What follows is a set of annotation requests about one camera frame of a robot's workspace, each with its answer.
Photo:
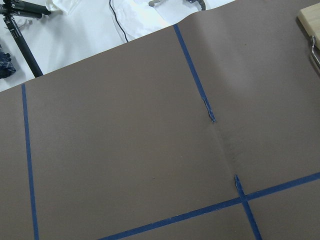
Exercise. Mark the bamboo cutting board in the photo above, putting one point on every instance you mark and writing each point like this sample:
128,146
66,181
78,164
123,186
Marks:
309,18

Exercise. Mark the black tripod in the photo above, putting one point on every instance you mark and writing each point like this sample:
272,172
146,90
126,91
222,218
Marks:
20,8

